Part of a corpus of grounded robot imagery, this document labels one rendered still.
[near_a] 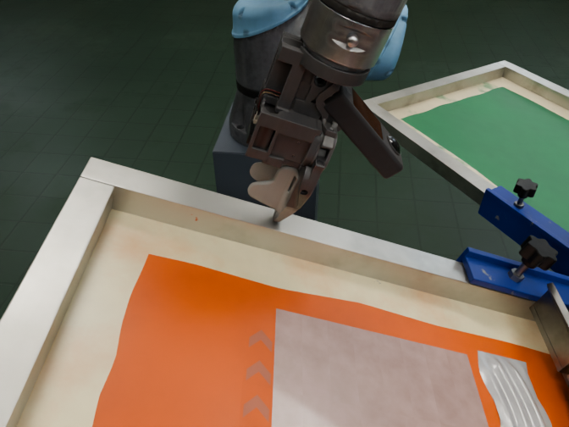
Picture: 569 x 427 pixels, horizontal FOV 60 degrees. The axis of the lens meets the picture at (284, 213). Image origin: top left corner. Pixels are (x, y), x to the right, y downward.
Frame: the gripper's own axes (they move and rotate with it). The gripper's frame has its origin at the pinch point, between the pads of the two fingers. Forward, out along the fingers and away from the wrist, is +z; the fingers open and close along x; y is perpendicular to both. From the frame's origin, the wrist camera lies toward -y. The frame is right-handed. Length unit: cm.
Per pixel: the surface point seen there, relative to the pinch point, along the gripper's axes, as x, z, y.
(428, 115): -82, 18, -49
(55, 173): -182, 166, 83
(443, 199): -162, 94, -120
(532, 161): -60, 11, -69
